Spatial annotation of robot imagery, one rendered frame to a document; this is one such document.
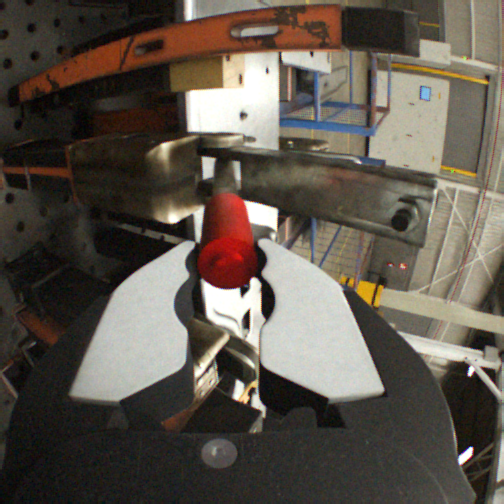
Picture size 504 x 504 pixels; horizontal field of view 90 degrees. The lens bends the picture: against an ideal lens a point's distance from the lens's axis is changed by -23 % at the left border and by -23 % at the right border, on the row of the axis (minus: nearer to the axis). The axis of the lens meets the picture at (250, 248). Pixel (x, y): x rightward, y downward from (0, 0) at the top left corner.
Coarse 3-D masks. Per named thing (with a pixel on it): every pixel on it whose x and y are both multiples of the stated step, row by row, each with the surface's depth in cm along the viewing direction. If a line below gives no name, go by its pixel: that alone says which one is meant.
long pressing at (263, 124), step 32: (192, 0) 23; (224, 0) 27; (256, 0) 32; (256, 32) 34; (256, 64) 36; (192, 96) 27; (224, 96) 32; (256, 96) 38; (192, 128) 29; (224, 128) 34; (256, 128) 40; (192, 224) 33; (256, 288) 52; (224, 320) 43; (256, 320) 55
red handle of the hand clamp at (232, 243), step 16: (224, 160) 24; (224, 176) 20; (224, 192) 17; (208, 208) 15; (224, 208) 14; (240, 208) 14; (208, 224) 13; (224, 224) 12; (240, 224) 13; (208, 240) 12; (224, 240) 11; (240, 240) 11; (208, 256) 12; (224, 256) 11; (240, 256) 12; (256, 256) 12; (208, 272) 12; (224, 272) 11; (240, 272) 11; (224, 288) 12
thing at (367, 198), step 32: (256, 160) 21; (288, 160) 20; (320, 160) 19; (256, 192) 22; (288, 192) 21; (320, 192) 19; (352, 192) 18; (384, 192) 17; (416, 192) 15; (352, 224) 19; (384, 224) 17; (416, 224) 15
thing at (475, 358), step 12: (408, 336) 406; (420, 348) 396; (432, 348) 386; (444, 348) 380; (456, 348) 373; (468, 348) 371; (492, 348) 349; (456, 360) 374; (468, 360) 361; (480, 360) 353; (492, 360) 340; (480, 372) 338; (492, 384) 317
